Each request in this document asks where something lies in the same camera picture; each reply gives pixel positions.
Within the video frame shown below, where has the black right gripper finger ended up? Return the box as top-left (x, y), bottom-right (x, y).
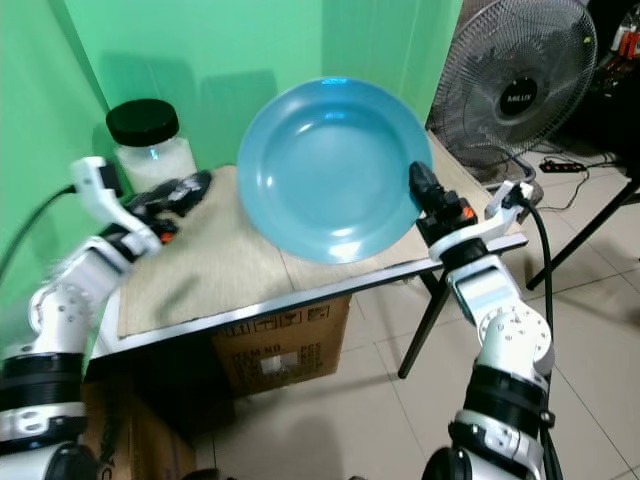
top-left (407, 159), bottom-right (449, 212)

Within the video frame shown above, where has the teal round dinner plate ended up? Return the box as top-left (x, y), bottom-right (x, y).
top-left (237, 77), bottom-right (434, 265)

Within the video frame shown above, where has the clear jar with black lid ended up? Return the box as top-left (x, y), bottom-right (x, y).
top-left (106, 99), bottom-right (197, 193)

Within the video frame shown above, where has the black folding table leg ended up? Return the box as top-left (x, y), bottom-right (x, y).
top-left (397, 268), bottom-right (451, 380)
top-left (525, 178), bottom-right (640, 292)

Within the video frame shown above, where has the black power strip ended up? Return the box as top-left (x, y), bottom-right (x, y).
top-left (539, 157), bottom-right (588, 174)

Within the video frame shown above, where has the grey standing fan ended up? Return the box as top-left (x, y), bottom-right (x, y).
top-left (425, 0), bottom-right (601, 191)

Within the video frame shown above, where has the green backdrop cloth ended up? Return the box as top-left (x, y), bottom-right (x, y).
top-left (0, 0), bottom-right (465, 301)

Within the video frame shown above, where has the brown printed cardboard box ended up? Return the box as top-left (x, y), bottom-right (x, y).
top-left (210, 295), bottom-right (353, 397)

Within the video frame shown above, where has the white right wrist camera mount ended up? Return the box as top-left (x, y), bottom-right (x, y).
top-left (435, 182), bottom-right (536, 263)

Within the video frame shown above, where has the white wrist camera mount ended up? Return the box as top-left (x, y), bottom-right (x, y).
top-left (435, 182), bottom-right (536, 263)
top-left (72, 157), bottom-right (163, 257)

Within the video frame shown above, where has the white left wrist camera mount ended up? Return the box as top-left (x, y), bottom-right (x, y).
top-left (72, 157), bottom-right (163, 257)

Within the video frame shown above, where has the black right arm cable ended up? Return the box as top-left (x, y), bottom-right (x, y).
top-left (518, 193), bottom-right (565, 480)

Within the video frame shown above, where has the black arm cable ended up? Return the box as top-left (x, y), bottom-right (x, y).
top-left (518, 193), bottom-right (565, 480)
top-left (0, 183), bottom-right (81, 283)

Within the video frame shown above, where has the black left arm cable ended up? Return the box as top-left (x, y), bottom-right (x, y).
top-left (0, 183), bottom-right (81, 283)

